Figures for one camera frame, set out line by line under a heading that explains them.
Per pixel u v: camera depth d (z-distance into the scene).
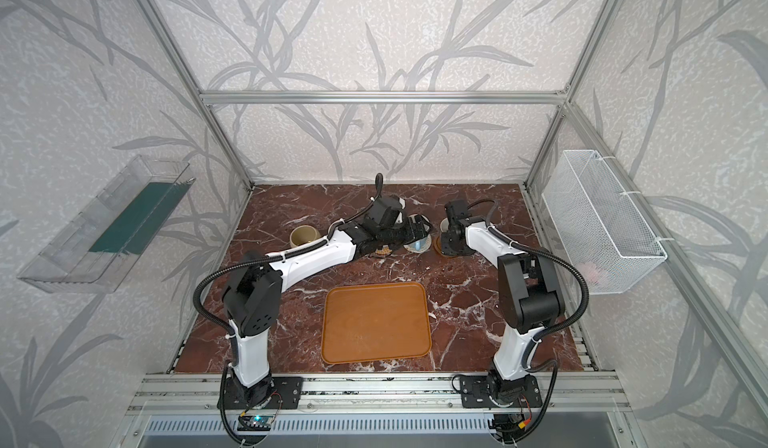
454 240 0.72
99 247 0.63
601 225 0.63
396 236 0.75
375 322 0.85
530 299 0.49
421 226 0.79
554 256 0.48
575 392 0.75
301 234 0.96
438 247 1.01
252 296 0.49
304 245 0.58
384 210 0.68
